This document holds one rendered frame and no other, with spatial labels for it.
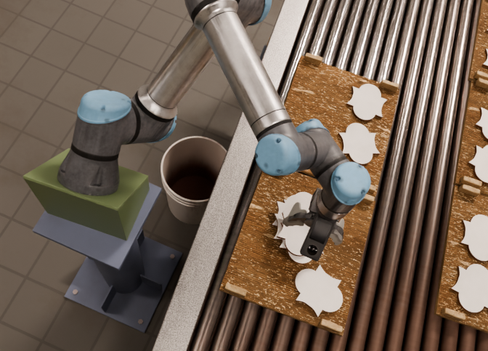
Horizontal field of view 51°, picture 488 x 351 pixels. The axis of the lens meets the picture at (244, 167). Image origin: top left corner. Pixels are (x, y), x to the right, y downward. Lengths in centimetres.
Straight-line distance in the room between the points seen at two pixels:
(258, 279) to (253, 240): 11
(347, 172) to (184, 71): 47
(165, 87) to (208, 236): 45
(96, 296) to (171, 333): 100
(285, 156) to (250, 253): 58
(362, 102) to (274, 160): 84
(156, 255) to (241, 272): 100
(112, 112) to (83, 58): 167
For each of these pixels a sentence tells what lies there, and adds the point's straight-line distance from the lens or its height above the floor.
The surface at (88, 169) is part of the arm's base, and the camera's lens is 127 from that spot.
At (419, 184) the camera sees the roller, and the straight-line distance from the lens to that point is 168.
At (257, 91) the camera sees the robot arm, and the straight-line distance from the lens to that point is 95.
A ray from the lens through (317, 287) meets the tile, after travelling 144.
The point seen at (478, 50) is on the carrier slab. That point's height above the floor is 94.
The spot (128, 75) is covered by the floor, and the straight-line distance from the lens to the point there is 280.
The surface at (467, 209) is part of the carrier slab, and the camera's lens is 170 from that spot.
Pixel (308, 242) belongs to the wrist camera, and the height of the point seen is 123.
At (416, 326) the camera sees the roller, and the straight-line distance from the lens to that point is 154.
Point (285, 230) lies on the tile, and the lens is 140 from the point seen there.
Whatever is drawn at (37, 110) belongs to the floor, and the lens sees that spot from 276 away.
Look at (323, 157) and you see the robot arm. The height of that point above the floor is 143.
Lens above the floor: 231
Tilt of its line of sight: 65 degrees down
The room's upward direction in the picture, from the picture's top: 17 degrees clockwise
